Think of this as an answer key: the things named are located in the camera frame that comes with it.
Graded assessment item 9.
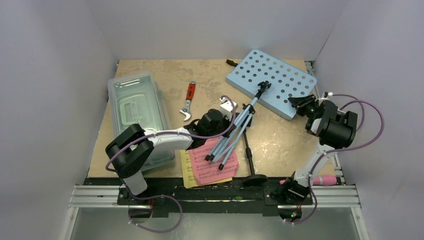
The blue perforated music stand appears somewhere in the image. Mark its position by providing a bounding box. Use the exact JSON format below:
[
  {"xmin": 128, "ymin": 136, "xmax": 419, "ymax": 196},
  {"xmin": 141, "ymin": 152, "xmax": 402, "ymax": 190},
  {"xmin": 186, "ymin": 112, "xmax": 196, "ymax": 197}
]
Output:
[{"xmin": 202, "ymin": 49, "xmax": 317, "ymax": 172}]

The red handled adjustable wrench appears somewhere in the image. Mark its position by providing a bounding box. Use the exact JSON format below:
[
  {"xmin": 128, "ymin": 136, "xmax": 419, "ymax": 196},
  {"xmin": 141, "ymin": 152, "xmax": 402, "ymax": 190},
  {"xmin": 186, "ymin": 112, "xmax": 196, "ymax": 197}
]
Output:
[{"xmin": 179, "ymin": 80, "xmax": 196, "ymax": 122}]

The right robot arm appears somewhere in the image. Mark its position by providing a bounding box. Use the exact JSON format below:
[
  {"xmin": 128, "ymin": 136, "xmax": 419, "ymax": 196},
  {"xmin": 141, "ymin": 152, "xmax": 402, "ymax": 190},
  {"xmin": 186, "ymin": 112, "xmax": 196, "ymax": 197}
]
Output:
[{"xmin": 275, "ymin": 95, "xmax": 358, "ymax": 205}]

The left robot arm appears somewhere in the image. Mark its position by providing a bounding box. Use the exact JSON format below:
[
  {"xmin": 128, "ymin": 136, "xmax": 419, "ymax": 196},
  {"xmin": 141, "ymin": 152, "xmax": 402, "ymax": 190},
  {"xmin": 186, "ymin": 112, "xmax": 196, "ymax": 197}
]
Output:
[{"xmin": 105, "ymin": 109, "xmax": 247, "ymax": 205}]

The black microphone stand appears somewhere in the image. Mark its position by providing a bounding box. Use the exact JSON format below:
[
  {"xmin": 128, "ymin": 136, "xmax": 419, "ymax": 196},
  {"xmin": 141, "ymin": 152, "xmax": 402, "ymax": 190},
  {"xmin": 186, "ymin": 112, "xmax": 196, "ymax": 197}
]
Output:
[{"xmin": 242, "ymin": 129, "xmax": 268, "ymax": 186}]

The black yellow screwdriver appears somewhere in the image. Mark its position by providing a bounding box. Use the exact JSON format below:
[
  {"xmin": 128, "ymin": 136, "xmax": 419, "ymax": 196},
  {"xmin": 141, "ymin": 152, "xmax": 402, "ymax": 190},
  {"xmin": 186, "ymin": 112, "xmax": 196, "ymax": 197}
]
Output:
[{"xmin": 225, "ymin": 59, "xmax": 238, "ymax": 67}]

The pink sheet music page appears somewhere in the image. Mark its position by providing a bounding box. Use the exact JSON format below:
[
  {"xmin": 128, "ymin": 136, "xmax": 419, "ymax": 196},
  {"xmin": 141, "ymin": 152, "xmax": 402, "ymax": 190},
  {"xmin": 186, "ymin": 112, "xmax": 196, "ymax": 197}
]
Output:
[{"xmin": 180, "ymin": 138, "xmax": 239, "ymax": 189}]

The yellow sheet music page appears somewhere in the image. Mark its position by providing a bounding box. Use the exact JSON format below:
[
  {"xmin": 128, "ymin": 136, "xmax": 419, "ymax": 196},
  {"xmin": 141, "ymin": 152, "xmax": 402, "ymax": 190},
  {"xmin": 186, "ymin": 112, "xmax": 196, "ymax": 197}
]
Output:
[{"xmin": 180, "ymin": 150, "xmax": 238, "ymax": 189}]

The clear plastic storage box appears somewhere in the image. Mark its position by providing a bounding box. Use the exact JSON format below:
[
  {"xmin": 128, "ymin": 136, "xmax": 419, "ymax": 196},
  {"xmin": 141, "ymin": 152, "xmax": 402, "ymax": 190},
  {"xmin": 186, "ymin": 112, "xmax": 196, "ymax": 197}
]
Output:
[{"xmin": 107, "ymin": 71, "xmax": 177, "ymax": 176}]

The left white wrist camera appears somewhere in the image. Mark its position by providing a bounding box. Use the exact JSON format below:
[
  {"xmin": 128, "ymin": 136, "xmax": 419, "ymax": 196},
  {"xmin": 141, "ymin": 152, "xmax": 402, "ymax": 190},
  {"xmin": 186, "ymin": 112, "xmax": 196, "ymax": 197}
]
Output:
[{"xmin": 219, "ymin": 98, "xmax": 239, "ymax": 119}]

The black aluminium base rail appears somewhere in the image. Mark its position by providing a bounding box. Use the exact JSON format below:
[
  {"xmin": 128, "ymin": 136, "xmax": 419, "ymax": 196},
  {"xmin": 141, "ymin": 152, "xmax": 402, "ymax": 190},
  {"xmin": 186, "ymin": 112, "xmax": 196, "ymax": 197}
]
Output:
[{"xmin": 69, "ymin": 177, "xmax": 361, "ymax": 218}]

